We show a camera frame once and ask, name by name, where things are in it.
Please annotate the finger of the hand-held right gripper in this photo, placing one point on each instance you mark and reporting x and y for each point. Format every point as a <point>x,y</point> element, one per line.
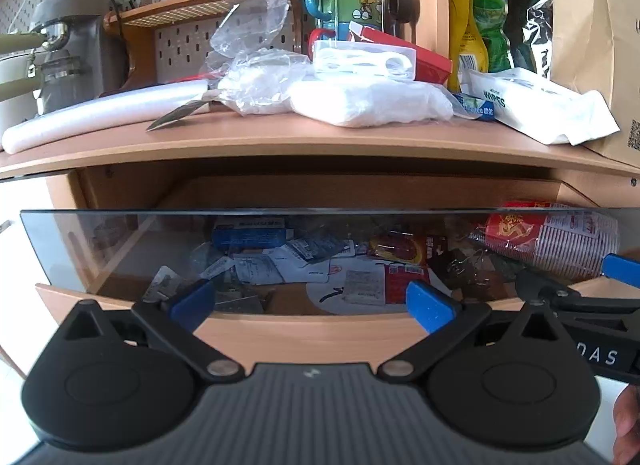
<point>622,270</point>
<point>535,285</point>

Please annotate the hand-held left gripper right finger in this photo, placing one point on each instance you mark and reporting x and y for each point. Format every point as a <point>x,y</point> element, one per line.
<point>425,302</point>

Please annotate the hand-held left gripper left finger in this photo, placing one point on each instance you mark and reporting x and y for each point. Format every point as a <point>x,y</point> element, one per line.
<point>192,301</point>

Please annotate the wooden drawer with glass front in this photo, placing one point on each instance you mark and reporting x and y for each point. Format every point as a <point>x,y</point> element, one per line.
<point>310,335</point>

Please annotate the red cardboard box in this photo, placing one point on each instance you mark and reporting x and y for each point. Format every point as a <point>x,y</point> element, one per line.
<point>430,62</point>

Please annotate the person's right hand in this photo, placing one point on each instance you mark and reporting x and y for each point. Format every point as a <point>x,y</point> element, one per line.
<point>629,425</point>

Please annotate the red sachet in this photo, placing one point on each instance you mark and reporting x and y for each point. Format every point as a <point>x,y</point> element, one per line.
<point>400,285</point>

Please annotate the silver blister pack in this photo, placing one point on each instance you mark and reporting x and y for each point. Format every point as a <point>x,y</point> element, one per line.
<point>162,282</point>

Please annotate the pack of red paper cups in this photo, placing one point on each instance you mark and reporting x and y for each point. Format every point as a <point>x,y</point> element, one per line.
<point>550,240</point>

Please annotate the dark brown packet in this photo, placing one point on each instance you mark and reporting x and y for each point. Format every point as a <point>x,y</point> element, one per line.
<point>452,260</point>

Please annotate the red snack packet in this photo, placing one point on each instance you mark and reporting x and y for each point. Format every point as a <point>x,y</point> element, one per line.
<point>397,250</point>

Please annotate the white printed sachet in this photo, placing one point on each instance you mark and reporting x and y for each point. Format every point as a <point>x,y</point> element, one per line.
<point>255,270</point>

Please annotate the blue medicine box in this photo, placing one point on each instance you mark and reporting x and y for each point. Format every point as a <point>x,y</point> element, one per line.
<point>250,235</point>

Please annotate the white round paper card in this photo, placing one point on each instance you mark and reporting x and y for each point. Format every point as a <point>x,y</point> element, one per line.
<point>325,290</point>

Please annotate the wooden cabinet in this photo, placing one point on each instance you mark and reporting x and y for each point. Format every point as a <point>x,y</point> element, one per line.
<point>350,145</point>

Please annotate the white wet wipes pack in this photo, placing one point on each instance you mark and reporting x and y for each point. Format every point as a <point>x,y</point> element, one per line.
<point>545,105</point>

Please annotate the small blue packet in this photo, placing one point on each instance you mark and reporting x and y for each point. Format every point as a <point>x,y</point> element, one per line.
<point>475,106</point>

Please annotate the white cotton pad pack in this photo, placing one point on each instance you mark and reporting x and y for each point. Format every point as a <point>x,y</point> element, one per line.
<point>370,102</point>

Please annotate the roll of clear plastic wrap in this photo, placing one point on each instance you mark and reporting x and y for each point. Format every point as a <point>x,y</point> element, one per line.
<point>100,112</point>

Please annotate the brown paper bag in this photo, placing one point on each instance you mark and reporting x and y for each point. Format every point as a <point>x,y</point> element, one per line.
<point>600,45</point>

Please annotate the crumpled clear plastic bag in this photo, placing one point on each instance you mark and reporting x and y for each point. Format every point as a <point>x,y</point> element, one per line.
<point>250,80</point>

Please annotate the silver foil bag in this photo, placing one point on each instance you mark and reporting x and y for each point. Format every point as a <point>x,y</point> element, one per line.
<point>532,40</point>

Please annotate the clear box of floss picks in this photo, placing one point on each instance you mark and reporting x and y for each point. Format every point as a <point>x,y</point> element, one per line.
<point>365,60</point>

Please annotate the white pegboard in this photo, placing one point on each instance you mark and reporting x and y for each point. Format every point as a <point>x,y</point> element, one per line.
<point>185,47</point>

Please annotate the yellow food packet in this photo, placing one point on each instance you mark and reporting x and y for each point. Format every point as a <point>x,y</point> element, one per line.
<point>467,30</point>

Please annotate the green food packet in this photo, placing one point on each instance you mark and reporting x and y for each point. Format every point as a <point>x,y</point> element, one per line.
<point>492,10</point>

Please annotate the blue cartoon mug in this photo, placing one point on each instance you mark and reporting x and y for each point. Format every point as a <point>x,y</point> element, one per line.
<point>325,40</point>

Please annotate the grey coffee machine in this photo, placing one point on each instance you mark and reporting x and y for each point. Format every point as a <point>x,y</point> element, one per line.
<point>75,45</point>

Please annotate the wooden rattan shelf rack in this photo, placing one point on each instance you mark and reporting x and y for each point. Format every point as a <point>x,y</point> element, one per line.
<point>200,7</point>

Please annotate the dark brown measuring spoon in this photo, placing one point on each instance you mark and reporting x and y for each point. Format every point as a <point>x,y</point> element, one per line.
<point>402,2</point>

